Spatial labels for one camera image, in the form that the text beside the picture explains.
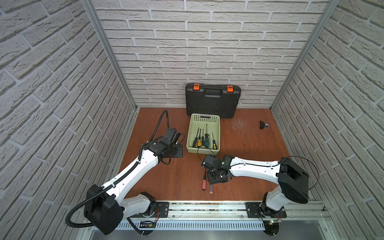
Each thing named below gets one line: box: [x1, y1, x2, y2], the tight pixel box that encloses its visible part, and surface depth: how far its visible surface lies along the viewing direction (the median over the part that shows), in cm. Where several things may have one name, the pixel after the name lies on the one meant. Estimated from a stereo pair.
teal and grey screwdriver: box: [204, 123, 210, 148], surface depth 99 cm
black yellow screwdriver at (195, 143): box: [192, 127, 200, 148], surface depth 97 cm
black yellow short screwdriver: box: [212, 132, 218, 150], surface depth 97 cm
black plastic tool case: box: [185, 83, 242, 119], surface depth 97 cm
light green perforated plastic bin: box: [186, 113, 221, 155], surface depth 106 cm
